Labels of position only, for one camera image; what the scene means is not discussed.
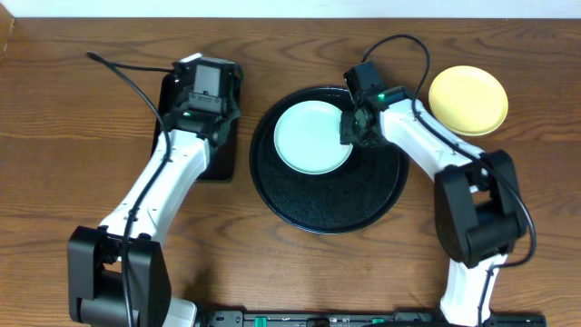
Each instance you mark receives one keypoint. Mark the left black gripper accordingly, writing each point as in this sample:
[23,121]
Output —
[168,116]

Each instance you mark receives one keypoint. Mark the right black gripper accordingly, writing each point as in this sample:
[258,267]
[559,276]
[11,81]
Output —
[346,134]

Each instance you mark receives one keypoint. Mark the light green plate stained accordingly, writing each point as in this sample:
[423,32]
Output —
[307,138]

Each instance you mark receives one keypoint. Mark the yellow plate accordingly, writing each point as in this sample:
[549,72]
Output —
[468,100]

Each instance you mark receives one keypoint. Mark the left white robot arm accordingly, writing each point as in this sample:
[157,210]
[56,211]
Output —
[117,274]

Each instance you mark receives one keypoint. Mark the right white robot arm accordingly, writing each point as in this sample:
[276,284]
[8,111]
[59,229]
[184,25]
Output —
[479,213]

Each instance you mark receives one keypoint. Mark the round black tray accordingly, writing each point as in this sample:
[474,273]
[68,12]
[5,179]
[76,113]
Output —
[349,198]

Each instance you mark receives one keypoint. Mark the black rectangular tray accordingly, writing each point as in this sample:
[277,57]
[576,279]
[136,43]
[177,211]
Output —
[221,165]

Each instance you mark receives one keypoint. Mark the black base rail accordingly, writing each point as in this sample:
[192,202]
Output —
[270,319]

